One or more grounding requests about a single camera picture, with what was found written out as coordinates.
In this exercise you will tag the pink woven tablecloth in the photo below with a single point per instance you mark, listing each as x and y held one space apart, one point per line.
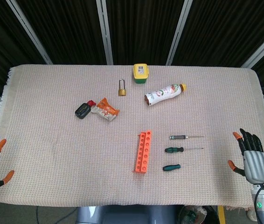
52 151

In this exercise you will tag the grey robot torso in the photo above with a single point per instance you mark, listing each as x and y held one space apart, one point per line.
127 215

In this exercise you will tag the green tub with yellow lid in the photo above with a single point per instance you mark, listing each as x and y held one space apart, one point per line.
140 71

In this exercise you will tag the orange perforated block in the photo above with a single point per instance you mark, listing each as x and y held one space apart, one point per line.
142 158

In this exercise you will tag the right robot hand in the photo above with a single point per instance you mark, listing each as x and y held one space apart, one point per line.
256 165

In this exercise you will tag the black metal precision screwdriver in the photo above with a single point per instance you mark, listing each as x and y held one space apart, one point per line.
178 137

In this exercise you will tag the green and black screwdriver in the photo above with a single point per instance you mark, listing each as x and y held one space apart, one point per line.
174 149

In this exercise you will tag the brass padlock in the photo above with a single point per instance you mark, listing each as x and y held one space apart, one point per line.
122 92

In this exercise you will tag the white labelled bottle, yellow cap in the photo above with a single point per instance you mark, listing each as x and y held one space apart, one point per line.
162 93

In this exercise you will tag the black waste bin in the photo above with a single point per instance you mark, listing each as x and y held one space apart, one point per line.
192 215

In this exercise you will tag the black bottle with red cap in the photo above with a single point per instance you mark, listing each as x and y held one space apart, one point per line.
82 110

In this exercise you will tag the pale shoe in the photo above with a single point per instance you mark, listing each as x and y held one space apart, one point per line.
251 214

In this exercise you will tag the orange and white snack packet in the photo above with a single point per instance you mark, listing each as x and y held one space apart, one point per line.
105 110

